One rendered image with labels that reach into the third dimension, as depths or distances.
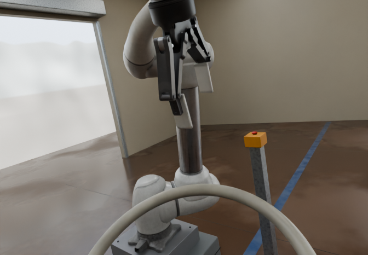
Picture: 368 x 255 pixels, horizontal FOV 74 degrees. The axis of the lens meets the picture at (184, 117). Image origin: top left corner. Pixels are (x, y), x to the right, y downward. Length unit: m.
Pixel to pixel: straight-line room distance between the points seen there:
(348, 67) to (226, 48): 2.99
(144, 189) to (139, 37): 0.62
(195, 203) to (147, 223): 0.21
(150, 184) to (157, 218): 0.14
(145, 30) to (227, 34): 6.68
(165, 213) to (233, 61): 6.38
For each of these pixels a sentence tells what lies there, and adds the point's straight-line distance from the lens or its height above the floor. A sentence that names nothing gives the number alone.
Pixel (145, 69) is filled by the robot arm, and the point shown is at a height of 1.60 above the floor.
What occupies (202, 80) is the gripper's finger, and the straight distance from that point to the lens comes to 0.54.
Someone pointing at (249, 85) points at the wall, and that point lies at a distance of 7.08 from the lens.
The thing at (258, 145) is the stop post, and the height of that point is 1.02.
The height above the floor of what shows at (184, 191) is 1.26.
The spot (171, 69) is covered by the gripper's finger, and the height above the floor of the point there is 1.56.
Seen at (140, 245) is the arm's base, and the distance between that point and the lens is 1.14.
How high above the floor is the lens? 1.54
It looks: 8 degrees down
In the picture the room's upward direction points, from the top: 10 degrees counter-clockwise
